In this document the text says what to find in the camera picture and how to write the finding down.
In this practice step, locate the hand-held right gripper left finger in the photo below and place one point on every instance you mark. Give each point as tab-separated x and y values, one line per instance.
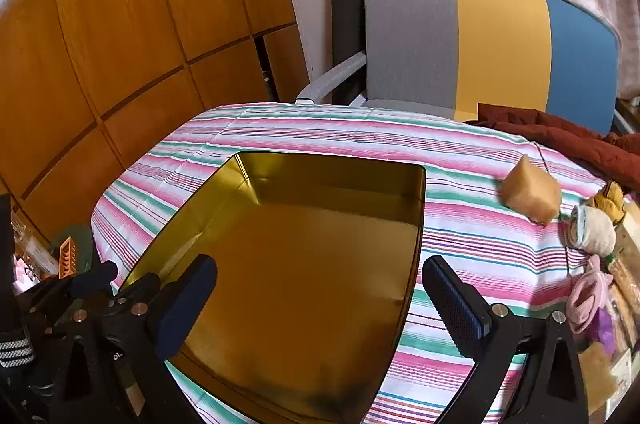
186	304

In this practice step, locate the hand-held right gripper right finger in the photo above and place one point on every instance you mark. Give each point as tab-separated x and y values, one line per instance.
457	309

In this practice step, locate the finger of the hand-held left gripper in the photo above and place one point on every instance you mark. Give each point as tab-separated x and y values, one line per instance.
52	301
95	278

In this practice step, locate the gold tin container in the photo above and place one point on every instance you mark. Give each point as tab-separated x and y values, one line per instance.
300	279

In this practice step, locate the yellow sponge block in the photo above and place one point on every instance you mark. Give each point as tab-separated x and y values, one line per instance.
595	374
530	194

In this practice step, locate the green round cloth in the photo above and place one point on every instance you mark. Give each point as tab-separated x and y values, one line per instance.
85	241

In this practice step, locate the striped bed sheet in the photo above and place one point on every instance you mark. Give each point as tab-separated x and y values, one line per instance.
475	244

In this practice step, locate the pink rolled socks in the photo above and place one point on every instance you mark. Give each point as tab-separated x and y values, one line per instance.
585	299

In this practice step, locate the purple snack packet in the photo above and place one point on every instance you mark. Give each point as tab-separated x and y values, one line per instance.
605	329

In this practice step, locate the white fluffy sock roll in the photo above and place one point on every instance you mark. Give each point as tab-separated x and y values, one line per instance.
595	229

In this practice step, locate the rust brown jacket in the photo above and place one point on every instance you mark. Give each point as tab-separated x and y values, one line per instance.
575	143

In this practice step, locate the grey yellow blue chair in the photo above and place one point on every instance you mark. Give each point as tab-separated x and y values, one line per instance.
410	43

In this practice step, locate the wooden wardrobe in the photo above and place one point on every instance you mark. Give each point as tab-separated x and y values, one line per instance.
125	3

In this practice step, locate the black rolled mat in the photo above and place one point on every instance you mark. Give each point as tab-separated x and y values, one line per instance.
347	13

